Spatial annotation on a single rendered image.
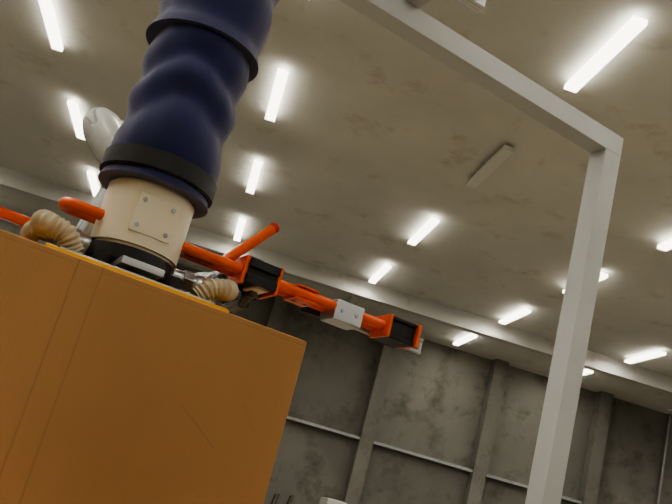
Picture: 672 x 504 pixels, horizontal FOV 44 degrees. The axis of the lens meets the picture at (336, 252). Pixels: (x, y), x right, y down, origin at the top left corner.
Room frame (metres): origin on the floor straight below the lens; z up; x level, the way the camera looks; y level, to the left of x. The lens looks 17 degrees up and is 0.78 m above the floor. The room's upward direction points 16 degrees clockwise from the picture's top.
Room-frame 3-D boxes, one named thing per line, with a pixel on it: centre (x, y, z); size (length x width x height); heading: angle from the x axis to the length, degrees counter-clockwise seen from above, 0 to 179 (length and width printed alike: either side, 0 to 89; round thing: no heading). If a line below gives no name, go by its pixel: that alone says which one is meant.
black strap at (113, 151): (1.54, 0.37, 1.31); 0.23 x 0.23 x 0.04
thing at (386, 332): (1.79, -0.17, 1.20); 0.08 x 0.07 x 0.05; 115
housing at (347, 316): (1.74, -0.05, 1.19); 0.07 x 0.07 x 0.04; 25
